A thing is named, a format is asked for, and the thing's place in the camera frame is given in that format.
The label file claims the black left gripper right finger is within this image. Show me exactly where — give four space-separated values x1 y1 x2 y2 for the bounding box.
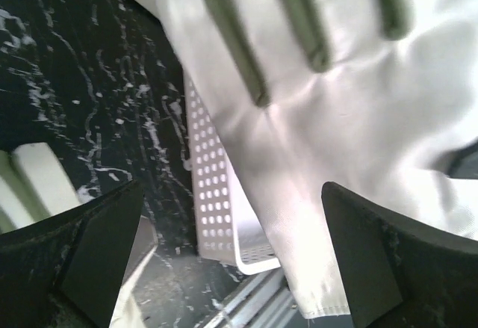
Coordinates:
322 182 477 327

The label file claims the white perforated storage basket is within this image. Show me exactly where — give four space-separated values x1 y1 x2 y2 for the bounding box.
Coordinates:
93 0 283 276

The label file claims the aluminium front rail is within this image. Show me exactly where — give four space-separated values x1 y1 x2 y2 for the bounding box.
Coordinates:
108 223 299 328

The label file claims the white glove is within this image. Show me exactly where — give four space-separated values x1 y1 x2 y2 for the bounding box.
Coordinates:
156 0 477 319
1 142 81 233

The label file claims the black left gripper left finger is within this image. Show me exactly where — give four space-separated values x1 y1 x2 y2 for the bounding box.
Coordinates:
1 182 143 327

